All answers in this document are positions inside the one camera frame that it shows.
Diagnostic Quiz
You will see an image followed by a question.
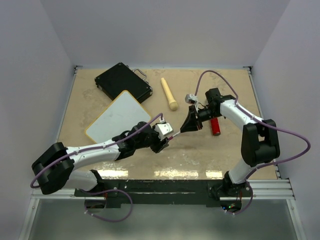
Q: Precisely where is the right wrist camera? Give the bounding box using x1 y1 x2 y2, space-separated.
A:
185 93 199 111

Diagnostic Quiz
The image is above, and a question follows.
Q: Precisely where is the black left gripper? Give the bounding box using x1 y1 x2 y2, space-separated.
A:
135 123 169 153

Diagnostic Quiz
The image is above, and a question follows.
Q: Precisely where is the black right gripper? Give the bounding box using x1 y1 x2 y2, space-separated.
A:
180 104 220 133

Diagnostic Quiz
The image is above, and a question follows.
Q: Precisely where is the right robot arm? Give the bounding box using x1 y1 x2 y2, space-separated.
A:
180 88 280 198

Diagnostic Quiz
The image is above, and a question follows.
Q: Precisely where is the yellow framed whiteboard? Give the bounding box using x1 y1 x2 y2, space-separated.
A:
85 90 152 144

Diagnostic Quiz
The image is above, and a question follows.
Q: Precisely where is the black hard case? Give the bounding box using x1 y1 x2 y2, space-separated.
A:
94 62 153 103

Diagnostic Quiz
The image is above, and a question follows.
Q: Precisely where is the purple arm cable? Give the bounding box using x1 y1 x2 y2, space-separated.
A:
30 112 165 222
194 70 312 216

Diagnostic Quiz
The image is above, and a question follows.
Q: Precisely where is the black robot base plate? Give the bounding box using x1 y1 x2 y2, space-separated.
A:
74 179 252 210

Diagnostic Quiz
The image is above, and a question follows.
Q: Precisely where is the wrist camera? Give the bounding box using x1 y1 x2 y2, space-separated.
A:
185 93 199 111
154 122 174 140

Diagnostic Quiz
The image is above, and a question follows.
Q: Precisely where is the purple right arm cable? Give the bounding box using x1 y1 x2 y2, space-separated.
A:
194 70 312 216

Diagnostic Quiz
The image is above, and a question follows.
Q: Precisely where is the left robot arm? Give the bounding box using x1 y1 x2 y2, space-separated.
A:
30 120 173 196

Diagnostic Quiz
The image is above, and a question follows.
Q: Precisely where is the white marker pen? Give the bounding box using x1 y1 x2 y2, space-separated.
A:
168 131 181 141

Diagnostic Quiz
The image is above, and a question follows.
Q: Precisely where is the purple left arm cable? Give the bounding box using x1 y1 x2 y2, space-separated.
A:
30 112 165 222

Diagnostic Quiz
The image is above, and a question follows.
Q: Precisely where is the red glitter toy microphone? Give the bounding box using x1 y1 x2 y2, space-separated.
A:
210 118 221 136

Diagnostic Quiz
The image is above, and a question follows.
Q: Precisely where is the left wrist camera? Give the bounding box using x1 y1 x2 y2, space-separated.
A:
154 122 174 140

